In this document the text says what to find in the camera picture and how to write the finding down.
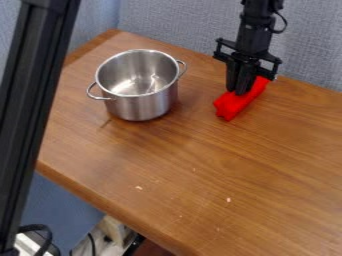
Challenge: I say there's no red plastic block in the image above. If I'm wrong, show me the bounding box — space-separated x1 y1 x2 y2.
213 76 270 121

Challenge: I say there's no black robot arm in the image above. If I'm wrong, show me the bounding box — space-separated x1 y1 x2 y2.
213 0 287 96

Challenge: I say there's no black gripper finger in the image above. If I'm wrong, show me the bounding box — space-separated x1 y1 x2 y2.
235 63 260 96
226 60 239 92

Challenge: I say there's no white clutter under table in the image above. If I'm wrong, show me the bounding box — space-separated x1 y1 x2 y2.
68 215 144 256

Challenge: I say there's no stainless steel pot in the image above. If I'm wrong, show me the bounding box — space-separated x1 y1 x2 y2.
85 49 187 121

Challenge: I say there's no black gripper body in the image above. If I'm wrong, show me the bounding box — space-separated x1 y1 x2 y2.
213 16 282 80

